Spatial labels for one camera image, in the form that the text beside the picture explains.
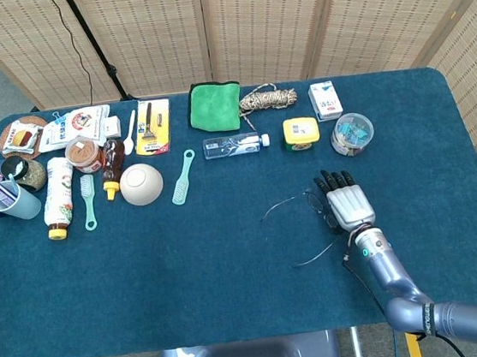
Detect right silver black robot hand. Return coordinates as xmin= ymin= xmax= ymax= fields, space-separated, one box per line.
xmin=312 ymin=164 xmax=379 ymax=238

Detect thin-framed eyeglasses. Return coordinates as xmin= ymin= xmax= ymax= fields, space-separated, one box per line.
xmin=257 ymin=187 xmax=348 ymax=271

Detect clear jar of binder clips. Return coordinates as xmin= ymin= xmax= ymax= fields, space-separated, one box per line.
xmin=327 ymin=110 xmax=378 ymax=160

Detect yellow lidded container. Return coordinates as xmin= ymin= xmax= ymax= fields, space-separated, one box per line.
xmin=281 ymin=115 xmax=323 ymax=154

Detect light blue mug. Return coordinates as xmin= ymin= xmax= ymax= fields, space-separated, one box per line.
xmin=0 ymin=175 xmax=44 ymax=224

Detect white blue carton box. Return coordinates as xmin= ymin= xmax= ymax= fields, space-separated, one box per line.
xmin=307 ymin=79 xmax=345 ymax=123

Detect white drink bottle yellow cap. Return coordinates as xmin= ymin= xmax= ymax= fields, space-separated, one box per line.
xmin=36 ymin=154 xmax=82 ymax=242

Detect herb jar with black lid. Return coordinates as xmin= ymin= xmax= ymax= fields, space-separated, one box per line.
xmin=0 ymin=152 xmax=50 ymax=196

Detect clear plastic water bottle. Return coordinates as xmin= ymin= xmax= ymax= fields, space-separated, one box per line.
xmin=202 ymin=129 xmax=272 ymax=161

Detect white metal table leg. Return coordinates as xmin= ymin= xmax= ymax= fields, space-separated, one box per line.
xmin=349 ymin=325 xmax=366 ymax=357

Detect mint green brush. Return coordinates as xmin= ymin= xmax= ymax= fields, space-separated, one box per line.
xmin=79 ymin=173 xmax=100 ymax=232
xmin=166 ymin=148 xmax=201 ymax=206

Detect yellow floor tape strip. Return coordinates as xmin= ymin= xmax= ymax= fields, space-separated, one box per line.
xmin=404 ymin=330 xmax=423 ymax=357

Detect red yellow snack packet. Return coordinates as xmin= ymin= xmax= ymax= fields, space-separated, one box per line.
xmin=0 ymin=116 xmax=46 ymax=155

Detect green microfiber cloth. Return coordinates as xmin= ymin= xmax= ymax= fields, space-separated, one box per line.
xmin=186 ymin=78 xmax=246 ymax=136

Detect red jar with brown lid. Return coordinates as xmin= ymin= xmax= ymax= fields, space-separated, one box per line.
xmin=63 ymin=134 xmax=103 ymax=176

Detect teal blue tablecloth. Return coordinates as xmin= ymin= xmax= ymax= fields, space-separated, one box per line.
xmin=0 ymin=59 xmax=477 ymax=357

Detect round cork coaster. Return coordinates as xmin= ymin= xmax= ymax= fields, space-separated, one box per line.
xmin=0 ymin=114 xmax=53 ymax=164

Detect amber bottle with yellow cap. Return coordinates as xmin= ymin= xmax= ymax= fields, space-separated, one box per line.
xmin=96 ymin=137 xmax=132 ymax=202

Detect beige upturned bowl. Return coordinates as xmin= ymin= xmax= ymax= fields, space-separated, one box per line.
xmin=116 ymin=161 xmax=167 ymax=209

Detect white printed pouch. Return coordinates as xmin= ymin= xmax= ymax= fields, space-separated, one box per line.
xmin=33 ymin=104 xmax=116 ymax=154

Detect white plastic spoon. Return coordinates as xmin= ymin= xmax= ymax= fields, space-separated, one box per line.
xmin=119 ymin=109 xmax=140 ymax=155

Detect small white box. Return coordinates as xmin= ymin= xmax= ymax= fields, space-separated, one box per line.
xmin=100 ymin=116 xmax=123 ymax=140

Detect razor in yellow card pack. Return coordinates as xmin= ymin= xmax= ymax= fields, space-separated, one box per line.
xmin=130 ymin=97 xmax=176 ymax=158

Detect black tripod pole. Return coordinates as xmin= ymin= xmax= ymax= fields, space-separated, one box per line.
xmin=62 ymin=0 xmax=135 ymax=108

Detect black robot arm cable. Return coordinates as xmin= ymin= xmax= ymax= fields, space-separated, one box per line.
xmin=339 ymin=240 xmax=465 ymax=357

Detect teal toothbrush handle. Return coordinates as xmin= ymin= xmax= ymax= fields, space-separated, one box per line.
xmin=6 ymin=171 xmax=21 ymax=199

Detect coiled beige patterned rope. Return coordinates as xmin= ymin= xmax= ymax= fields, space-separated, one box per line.
xmin=235 ymin=79 xmax=301 ymax=133

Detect thin blue cable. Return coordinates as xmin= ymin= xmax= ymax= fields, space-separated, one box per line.
xmin=388 ymin=322 xmax=400 ymax=357

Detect thin black hanging cable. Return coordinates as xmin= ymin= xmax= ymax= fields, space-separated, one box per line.
xmin=49 ymin=0 xmax=96 ymax=109

